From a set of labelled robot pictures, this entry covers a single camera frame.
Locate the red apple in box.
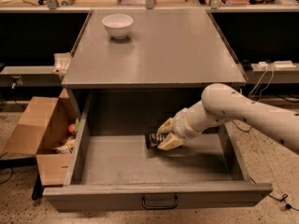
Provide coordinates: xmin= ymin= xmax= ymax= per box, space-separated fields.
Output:
xmin=68 ymin=123 xmax=76 ymax=133

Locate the white ceramic bowl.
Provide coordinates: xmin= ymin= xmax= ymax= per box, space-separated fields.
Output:
xmin=102 ymin=14 xmax=134 ymax=39

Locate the black floor cable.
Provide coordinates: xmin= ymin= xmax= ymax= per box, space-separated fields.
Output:
xmin=249 ymin=175 xmax=299 ymax=212

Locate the grey open drawer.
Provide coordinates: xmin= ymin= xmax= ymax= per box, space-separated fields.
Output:
xmin=44 ymin=90 xmax=272 ymax=212

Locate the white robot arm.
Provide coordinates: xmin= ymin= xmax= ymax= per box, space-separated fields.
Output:
xmin=157 ymin=83 xmax=299 ymax=152

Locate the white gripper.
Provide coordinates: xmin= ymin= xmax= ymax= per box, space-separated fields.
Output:
xmin=157 ymin=108 xmax=202 ymax=150

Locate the white power strip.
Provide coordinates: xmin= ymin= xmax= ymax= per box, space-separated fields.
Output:
xmin=257 ymin=60 xmax=297 ymax=69

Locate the grey metal cabinet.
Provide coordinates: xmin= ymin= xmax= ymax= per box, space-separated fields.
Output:
xmin=61 ymin=8 xmax=248 ymax=117

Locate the black drawer handle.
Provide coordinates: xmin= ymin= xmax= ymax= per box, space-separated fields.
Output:
xmin=141 ymin=196 xmax=178 ymax=210

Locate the dark chocolate rxbar wrapper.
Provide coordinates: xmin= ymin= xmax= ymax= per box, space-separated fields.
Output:
xmin=145 ymin=133 xmax=166 ymax=149

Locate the brown cardboard box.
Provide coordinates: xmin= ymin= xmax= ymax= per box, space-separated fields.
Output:
xmin=4 ymin=89 xmax=77 ymax=186

